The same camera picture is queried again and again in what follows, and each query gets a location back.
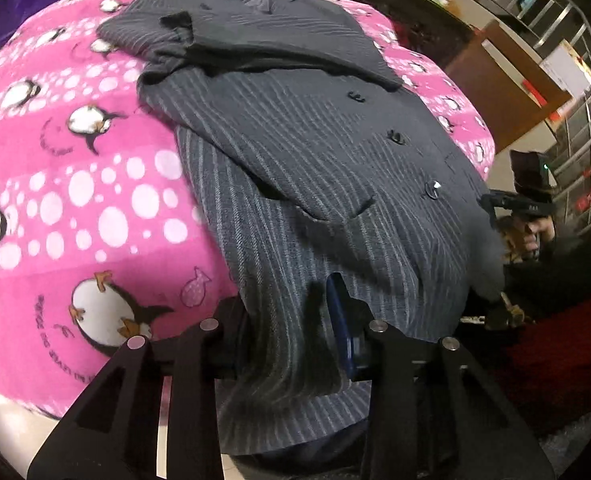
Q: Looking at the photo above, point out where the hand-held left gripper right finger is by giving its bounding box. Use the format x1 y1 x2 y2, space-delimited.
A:
325 272 556 480

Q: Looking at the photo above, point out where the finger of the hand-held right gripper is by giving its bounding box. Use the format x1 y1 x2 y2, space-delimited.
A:
477 192 499 226

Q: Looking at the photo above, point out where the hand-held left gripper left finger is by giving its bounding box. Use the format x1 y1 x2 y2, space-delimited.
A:
25 297 256 480

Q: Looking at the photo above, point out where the grey striped suit jacket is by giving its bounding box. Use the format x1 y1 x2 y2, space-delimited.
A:
96 0 509 456

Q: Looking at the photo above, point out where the person's right forearm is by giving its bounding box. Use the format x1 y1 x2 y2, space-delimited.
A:
540 225 591 311

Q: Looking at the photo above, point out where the bunch of keys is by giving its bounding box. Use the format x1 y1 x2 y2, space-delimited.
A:
460 292 526 331

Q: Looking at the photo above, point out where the white cardboard box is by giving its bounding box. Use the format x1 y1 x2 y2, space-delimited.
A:
539 40 591 98

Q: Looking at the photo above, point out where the person's red clothing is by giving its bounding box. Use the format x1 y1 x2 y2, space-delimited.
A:
475 285 591 431

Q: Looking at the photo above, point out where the dark red cloth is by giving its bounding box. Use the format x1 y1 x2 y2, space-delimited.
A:
390 20 429 56

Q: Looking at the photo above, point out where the metal rack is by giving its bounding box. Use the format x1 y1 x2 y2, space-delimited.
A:
440 0 591 231

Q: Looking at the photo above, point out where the dark carved wooden cabinet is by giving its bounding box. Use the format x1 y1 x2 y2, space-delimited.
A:
333 0 501 68

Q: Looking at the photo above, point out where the pink penguin print blanket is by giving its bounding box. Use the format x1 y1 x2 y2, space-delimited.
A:
0 0 496 418

